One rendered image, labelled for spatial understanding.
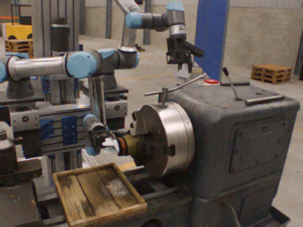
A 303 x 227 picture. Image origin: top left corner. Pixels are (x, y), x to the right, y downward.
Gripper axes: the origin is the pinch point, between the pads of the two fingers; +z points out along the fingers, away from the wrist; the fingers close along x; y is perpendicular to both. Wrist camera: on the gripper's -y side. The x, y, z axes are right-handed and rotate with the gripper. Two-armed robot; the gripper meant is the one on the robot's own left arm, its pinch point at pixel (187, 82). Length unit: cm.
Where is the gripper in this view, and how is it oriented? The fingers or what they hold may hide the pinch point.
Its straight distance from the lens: 120.6
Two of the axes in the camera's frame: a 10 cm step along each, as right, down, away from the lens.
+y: -8.8, 1.1, -4.6
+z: 1.0, 9.9, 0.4
